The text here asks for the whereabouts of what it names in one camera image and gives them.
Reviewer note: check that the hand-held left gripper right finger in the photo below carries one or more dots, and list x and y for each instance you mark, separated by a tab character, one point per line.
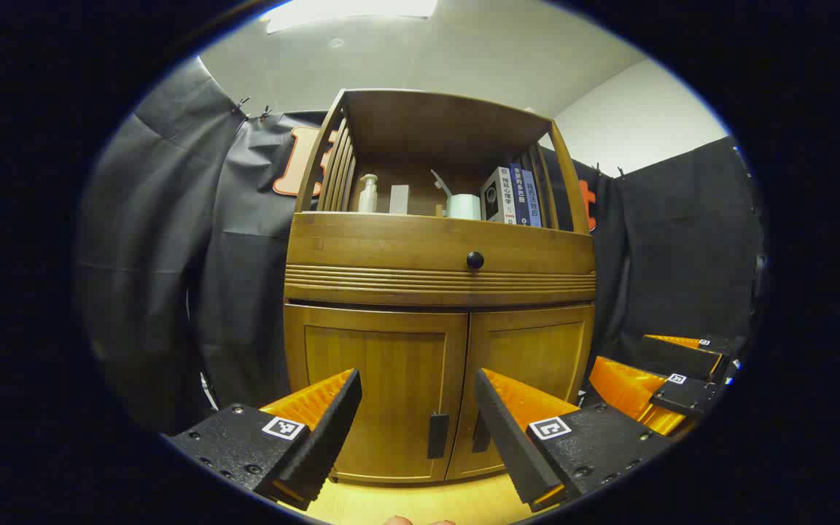
504	437

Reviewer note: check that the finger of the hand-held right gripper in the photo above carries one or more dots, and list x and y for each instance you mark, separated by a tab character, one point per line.
686	397
675	356

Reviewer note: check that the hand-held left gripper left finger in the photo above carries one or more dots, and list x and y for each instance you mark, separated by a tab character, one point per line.
332	430

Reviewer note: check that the wooden shoe cabinet door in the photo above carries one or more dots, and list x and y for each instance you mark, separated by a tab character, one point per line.
383	364
537	350

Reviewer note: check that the wooden double-door shoe cabinet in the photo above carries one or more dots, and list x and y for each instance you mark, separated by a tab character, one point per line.
420	131

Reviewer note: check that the wooden cabinet drawer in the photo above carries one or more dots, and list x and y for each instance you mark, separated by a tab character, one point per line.
376	251

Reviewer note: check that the round black drawer knob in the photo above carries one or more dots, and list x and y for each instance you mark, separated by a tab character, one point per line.
475	260

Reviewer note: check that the light blue book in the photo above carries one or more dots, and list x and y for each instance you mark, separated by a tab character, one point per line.
533	198

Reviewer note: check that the dark blue book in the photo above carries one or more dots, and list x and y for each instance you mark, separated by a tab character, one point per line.
520	195

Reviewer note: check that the white spine book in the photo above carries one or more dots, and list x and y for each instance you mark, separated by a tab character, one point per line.
505	195

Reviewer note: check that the small pale bottle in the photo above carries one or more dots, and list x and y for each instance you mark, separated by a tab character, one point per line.
368	195

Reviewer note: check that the black backdrop cloth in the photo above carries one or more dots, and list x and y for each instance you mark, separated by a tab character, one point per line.
187	240

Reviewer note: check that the white rectangular block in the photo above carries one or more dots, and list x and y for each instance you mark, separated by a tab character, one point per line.
399	200

